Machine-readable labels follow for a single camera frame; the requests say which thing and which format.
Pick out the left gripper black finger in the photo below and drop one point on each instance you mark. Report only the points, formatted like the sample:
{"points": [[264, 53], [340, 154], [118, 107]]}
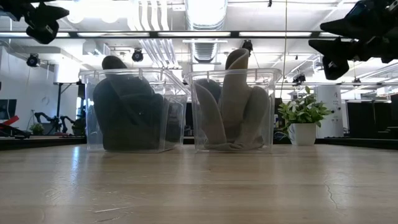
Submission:
{"points": [[43, 25]]}

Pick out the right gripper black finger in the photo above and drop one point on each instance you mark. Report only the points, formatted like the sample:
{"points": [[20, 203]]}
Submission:
{"points": [[339, 53], [357, 25]]}

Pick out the beige socks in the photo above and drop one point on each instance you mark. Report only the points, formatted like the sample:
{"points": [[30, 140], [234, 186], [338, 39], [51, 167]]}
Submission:
{"points": [[236, 102]]}

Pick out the beige baseball cap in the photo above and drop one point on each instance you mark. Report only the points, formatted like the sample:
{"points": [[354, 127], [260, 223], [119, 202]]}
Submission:
{"points": [[211, 124]]}

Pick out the black background robot arm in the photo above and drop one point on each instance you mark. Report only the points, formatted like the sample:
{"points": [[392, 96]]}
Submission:
{"points": [[56, 119]]}

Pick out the black ceiling spotlight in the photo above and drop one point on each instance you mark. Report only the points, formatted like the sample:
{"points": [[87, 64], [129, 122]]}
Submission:
{"points": [[32, 60], [247, 45], [137, 56], [299, 78]]}

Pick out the white cylindrical tank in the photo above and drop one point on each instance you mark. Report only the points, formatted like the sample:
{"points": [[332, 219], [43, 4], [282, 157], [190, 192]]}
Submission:
{"points": [[332, 118]]}

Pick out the black office partition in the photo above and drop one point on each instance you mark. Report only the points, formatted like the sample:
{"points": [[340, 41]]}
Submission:
{"points": [[360, 118]]}

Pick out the clear plastic bin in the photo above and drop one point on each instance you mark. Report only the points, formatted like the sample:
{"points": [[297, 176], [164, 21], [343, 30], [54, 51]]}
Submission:
{"points": [[275, 109], [88, 93]]}

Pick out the green plant in white pot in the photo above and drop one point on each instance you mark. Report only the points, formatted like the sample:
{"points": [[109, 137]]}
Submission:
{"points": [[304, 133]]}

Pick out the black monitor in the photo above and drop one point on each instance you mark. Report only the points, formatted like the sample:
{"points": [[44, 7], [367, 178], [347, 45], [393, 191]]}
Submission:
{"points": [[7, 109]]}

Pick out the red object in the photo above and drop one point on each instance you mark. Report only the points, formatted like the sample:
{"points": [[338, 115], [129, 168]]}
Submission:
{"points": [[9, 121]]}

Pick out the small green plant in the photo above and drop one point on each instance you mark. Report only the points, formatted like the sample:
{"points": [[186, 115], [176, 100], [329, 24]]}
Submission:
{"points": [[36, 129]]}

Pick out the white ceiling pipes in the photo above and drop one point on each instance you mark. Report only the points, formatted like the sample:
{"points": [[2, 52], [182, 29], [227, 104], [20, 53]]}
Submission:
{"points": [[155, 46]]}

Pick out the black overhead frame crossbar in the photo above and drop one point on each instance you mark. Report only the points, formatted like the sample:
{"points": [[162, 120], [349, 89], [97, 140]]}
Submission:
{"points": [[234, 34]]}

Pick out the silver ceiling duct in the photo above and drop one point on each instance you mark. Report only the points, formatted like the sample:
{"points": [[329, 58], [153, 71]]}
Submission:
{"points": [[205, 15]]}

